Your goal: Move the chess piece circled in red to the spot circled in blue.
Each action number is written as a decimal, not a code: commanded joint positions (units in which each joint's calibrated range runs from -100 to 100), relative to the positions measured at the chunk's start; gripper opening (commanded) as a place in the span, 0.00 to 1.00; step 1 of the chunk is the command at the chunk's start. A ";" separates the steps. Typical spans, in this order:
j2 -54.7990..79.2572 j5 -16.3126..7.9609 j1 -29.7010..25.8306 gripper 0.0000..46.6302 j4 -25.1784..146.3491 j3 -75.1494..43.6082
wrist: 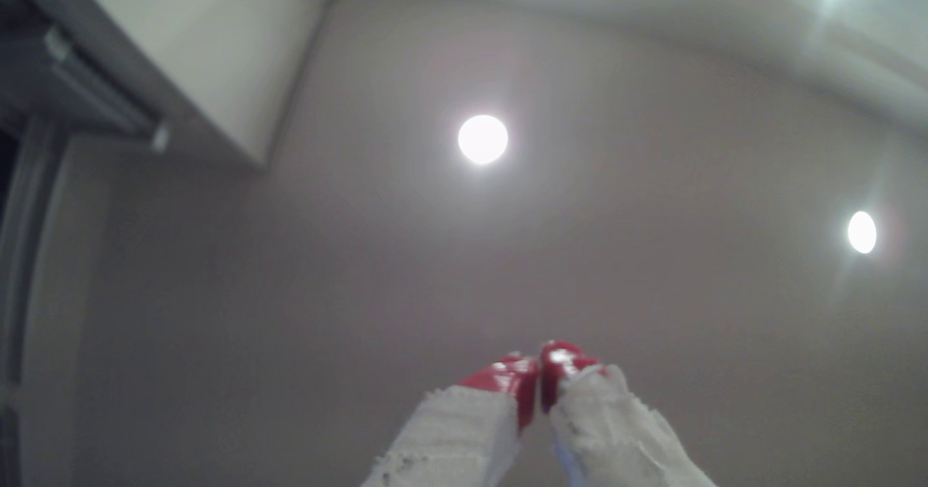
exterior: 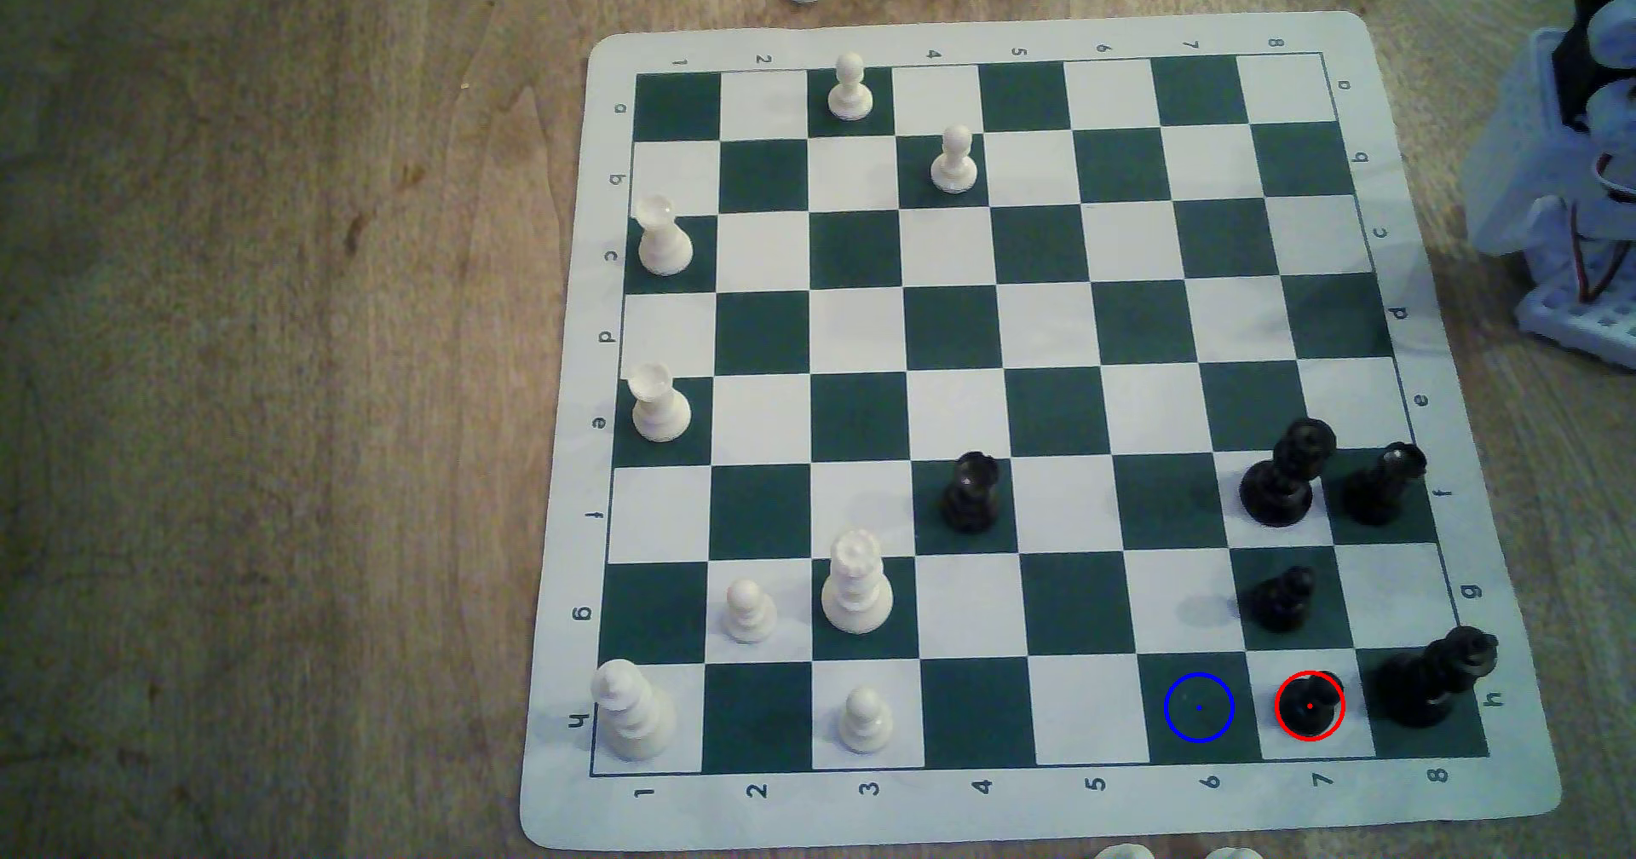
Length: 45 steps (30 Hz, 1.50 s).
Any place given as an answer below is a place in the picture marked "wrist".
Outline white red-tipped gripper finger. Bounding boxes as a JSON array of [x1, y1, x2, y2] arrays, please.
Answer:
[[361, 353, 539, 487], [539, 339, 720, 487]]

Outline round ceiling light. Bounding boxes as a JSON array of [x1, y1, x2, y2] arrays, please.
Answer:
[[847, 210, 878, 255], [457, 114, 510, 166]]

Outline white boxy ceiling fixture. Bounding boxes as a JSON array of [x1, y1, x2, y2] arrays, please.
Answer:
[[65, 0, 336, 166]]

